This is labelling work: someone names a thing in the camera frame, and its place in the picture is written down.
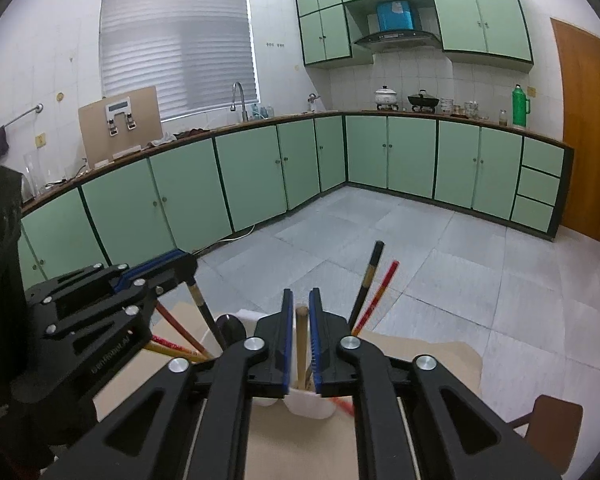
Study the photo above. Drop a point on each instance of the wooden chair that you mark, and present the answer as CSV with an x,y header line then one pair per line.
x,y
555,420

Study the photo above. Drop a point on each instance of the black chopstick metal band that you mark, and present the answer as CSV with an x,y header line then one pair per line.
x,y
205,312

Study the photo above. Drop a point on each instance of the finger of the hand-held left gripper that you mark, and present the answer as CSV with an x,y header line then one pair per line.
x,y
175,275
145,265

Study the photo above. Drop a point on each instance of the metal kitchen faucet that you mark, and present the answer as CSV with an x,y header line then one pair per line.
x,y
239,95

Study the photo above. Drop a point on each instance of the green upper cabinets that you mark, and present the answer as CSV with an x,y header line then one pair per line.
x,y
480,15

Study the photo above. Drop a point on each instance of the black gold-tipped chopstick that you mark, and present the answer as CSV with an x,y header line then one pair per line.
x,y
367,280

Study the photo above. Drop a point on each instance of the red orange patterned chopstick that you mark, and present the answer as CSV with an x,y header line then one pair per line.
x,y
380,290
170,352

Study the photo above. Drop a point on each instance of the window blind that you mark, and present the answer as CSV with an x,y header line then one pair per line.
x,y
180,50

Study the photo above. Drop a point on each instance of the clear glass jar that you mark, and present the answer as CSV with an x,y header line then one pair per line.
x,y
34,175

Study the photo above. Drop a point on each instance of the small glass jar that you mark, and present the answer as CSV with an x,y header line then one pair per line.
x,y
503,117

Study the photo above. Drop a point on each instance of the wooden door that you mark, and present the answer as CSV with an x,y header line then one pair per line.
x,y
590,135

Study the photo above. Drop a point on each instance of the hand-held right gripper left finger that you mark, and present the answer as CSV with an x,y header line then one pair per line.
x,y
275,360

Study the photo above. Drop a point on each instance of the translucent white plastic container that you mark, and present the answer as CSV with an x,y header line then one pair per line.
x,y
250,320
310,405

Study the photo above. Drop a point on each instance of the green thermos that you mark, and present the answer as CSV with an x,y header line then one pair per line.
x,y
520,107

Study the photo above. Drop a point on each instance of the dark round object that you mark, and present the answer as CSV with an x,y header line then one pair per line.
x,y
230,329

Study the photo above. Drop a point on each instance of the green base cabinets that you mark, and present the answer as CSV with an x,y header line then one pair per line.
x,y
250,175

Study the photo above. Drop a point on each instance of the plain wooden chopstick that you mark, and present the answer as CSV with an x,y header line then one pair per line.
x,y
301,340

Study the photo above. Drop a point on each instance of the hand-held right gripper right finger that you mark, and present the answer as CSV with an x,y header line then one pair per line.
x,y
330,360

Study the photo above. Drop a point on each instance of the cardboard board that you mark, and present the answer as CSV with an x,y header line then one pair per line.
x,y
145,115

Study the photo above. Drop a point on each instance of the red floral wooden chopstick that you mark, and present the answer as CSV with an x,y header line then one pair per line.
x,y
177,327

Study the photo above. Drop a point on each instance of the black wok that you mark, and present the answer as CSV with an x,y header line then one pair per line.
x,y
423,101

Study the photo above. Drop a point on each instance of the white cooking pot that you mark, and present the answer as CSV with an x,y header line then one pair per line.
x,y
386,97

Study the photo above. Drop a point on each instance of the small metal tap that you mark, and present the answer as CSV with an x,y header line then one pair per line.
x,y
313,102

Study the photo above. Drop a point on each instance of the metal towel rail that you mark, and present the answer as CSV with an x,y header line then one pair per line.
x,y
15,120

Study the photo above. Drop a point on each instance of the white gripper holder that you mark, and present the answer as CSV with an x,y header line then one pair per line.
x,y
120,112

